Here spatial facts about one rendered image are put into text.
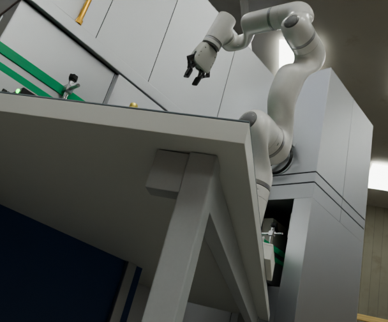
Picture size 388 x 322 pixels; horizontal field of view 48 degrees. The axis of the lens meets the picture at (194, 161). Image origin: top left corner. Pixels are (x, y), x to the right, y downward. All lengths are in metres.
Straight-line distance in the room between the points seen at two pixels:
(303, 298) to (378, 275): 9.96
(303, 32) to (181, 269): 1.13
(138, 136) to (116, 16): 1.50
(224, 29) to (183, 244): 1.44
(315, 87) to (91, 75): 1.49
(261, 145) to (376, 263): 11.06
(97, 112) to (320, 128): 2.10
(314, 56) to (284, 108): 0.24
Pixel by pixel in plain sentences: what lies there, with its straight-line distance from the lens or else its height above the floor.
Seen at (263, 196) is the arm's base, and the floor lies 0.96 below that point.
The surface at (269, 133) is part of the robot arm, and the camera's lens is 1.35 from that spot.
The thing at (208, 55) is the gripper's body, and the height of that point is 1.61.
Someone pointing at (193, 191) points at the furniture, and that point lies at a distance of 0.57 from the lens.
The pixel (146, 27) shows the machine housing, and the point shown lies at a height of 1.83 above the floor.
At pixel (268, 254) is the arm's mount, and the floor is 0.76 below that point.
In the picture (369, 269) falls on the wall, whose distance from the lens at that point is 12.22.
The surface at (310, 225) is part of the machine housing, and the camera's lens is 2.38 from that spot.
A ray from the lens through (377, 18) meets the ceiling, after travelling 7.08.
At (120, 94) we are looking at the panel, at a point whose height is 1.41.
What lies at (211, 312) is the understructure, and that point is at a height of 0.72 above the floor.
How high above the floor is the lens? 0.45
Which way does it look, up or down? 25 degrees up
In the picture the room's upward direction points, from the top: 16 degrees clockwise
